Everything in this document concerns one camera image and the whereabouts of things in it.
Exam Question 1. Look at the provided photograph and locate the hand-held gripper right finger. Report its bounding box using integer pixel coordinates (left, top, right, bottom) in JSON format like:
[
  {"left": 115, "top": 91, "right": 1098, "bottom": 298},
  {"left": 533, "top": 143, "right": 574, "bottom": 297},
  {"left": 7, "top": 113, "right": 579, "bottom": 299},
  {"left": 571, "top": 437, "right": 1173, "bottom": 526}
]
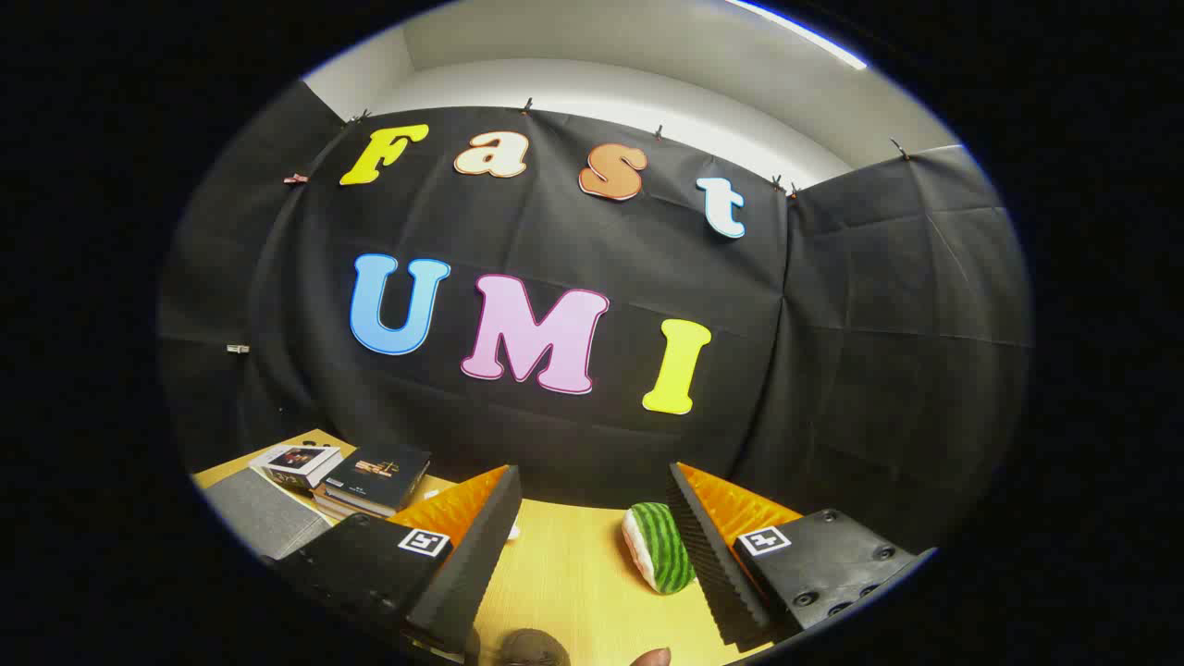
[{"left": 666, "top": 461, "right": 937, "bottom": 650}]

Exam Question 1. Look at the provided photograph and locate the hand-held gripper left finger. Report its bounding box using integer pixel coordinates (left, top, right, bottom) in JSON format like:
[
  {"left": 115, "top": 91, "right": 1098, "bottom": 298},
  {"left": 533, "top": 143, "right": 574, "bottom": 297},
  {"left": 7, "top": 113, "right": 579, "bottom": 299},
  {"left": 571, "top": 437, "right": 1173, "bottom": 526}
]
[{"left": 275, "top": 464, "right": 524, "bottom": 656}]

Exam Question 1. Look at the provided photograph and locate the brown fuzzy shoe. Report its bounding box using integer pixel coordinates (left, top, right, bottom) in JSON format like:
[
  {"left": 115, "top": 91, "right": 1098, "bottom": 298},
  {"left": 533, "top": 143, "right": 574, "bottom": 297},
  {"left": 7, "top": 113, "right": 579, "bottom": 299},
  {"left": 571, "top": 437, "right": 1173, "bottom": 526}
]
[{"left": 499, "top": 629, "right": 571, "bottom": 666}]

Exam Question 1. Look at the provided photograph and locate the grey fabric storage box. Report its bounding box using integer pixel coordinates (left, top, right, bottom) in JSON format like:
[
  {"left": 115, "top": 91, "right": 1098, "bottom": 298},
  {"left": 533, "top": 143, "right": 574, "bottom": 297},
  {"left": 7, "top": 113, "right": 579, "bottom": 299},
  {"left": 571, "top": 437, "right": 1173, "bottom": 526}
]
[{"left": 199, "top": 467, "right": 334, "bottom": 561}]

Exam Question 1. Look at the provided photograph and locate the watermelon slice plush toy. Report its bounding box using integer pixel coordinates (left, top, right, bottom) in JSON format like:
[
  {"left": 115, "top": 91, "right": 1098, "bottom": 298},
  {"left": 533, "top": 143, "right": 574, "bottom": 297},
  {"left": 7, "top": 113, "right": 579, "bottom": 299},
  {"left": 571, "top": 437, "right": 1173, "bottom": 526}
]
[{"left": 622, "top": 502, "right": 697, "bottom": 595}]

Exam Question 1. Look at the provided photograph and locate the brown cover book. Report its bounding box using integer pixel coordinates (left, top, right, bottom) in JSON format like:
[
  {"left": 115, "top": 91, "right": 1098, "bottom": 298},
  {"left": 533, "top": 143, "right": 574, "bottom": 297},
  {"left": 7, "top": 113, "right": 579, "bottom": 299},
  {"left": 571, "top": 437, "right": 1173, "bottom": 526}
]
[
  {"left": 314, "top": 487, "right": 401, "bottom": 515},
  {"left": 311, "top": 499, "right": 394, "bottom": 522}
]

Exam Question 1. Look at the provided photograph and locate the black hardcover book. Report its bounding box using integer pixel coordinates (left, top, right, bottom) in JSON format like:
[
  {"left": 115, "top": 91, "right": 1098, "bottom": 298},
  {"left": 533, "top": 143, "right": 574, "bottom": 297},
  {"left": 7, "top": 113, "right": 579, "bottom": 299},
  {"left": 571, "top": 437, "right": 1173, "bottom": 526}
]
[{"left": 319, "top": 444, "right": 433, "bottom": 514}]

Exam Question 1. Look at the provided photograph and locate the white portrait cover book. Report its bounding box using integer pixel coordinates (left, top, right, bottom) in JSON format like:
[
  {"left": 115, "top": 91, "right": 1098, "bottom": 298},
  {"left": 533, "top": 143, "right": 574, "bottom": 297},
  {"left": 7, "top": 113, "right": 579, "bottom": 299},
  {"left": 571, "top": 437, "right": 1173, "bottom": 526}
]
[{"left": 250, "top": 444, "right": 343, "bottom": 491}]

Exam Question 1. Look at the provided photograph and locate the black backdrop cloth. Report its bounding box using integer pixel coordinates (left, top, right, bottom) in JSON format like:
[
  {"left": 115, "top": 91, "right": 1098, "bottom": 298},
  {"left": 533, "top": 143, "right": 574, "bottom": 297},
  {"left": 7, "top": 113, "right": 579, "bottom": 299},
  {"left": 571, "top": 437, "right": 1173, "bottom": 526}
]
[{"left": 157, "top": 79, "right": 1032, "bottom": 556}]

